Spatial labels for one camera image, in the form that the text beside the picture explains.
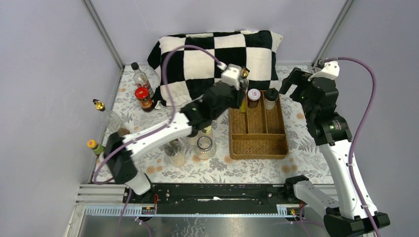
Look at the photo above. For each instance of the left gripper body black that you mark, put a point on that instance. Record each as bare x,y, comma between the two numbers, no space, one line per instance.
233,101

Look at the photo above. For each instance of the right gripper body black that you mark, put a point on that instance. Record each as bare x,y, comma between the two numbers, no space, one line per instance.
301,96

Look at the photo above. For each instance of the small yellow oil bottle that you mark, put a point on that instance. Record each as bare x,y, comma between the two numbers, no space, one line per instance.
243,106

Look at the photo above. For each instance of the glass cruet gold spout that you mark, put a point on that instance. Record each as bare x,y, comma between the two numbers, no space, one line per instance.
244,78

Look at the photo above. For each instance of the white lid brown sauce jar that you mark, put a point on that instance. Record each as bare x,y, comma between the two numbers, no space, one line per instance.
253,98

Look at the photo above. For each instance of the black cap shaker bottle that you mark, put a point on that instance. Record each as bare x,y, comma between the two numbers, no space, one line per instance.
271,97

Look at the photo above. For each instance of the yellow cap spice bottle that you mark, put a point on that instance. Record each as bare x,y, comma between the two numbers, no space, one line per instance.
207,131

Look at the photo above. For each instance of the woven wicker tray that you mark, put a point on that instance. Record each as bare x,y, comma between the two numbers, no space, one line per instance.
258,133

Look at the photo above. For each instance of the black cap salt shaker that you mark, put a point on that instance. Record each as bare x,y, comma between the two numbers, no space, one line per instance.
192,138

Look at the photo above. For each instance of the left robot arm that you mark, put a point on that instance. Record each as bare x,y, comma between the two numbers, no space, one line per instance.
121,150

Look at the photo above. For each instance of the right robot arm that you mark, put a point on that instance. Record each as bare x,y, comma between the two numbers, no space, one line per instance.
353,213

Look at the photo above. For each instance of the black white checkered pillow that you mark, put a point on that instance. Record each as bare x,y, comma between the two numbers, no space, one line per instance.
191,70

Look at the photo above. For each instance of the glass jar silver lid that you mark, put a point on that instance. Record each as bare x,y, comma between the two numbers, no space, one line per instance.
205,148

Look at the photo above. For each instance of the floral tablecloth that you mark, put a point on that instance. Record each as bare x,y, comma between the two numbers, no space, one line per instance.
304,156

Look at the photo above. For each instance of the red lid chili sauce jar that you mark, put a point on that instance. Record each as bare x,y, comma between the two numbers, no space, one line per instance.
143,96

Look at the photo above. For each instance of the clear vinegar bottle black cap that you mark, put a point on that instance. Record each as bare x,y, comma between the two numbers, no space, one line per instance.
141,79

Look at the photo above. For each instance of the reflected cruet gold spout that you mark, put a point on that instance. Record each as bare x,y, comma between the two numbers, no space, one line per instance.
112,120

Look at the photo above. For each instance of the reflected green bottle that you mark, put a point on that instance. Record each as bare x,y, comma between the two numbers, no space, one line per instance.
96,148

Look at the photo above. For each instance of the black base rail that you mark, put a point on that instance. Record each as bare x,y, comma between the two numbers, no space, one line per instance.
204,198

